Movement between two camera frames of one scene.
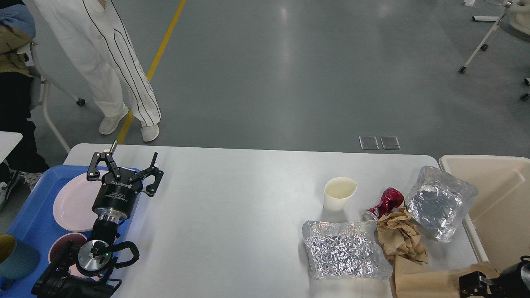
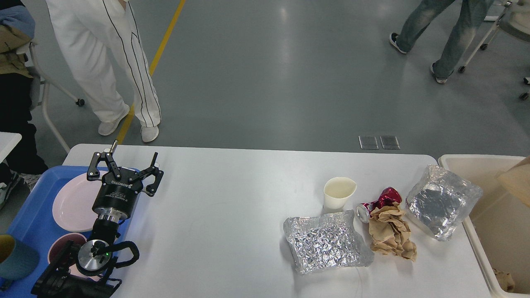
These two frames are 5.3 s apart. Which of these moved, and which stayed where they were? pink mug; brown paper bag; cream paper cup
Moved: brown paper bag
Stayed: pink mug; cream paper cup
